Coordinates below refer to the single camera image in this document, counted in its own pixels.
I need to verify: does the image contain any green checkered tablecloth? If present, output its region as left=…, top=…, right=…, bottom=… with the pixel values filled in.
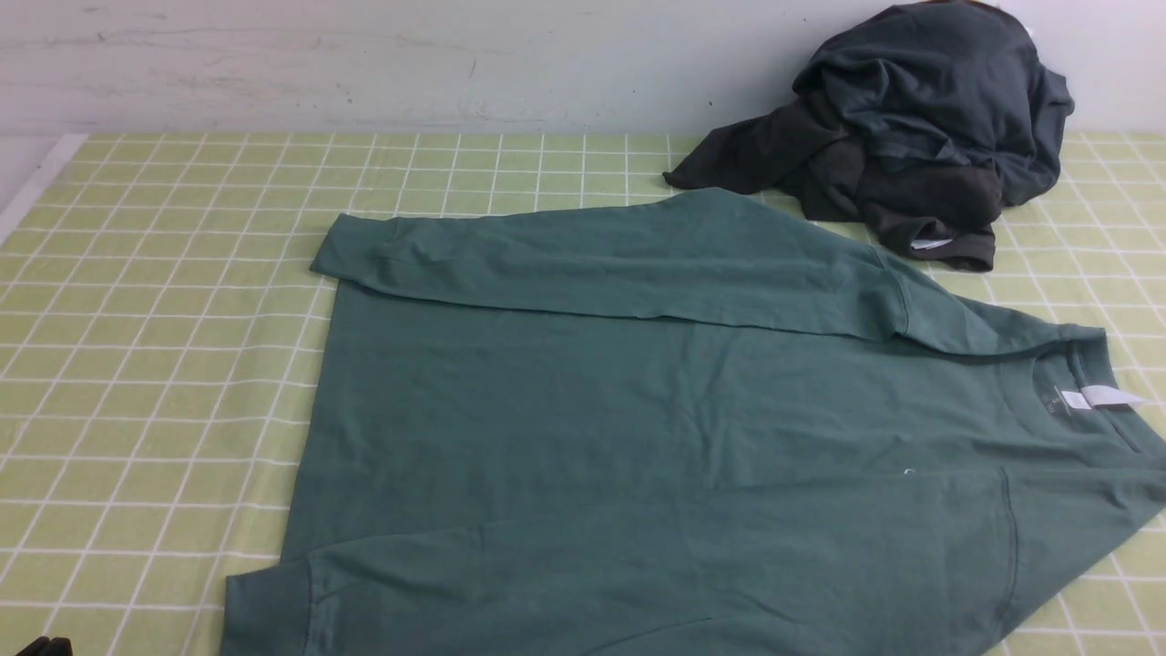
left=1, top=132, right=1165, bottom=655

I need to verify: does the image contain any green long-sleeved shirt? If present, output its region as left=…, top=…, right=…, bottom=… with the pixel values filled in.
left=222, top=190, right=1163, bottom=655

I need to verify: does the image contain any dark brown crumpled garment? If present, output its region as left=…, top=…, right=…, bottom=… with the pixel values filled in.
left=663, top=92, right=1003, bottom=273

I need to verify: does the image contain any dark grey crumpled sweatshirt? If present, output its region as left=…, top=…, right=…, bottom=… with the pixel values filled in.
left=793, top=1, right=1075, bottom=205

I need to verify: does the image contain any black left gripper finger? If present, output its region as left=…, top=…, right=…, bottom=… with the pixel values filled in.
left=15, top=636, right=73, bottom=656

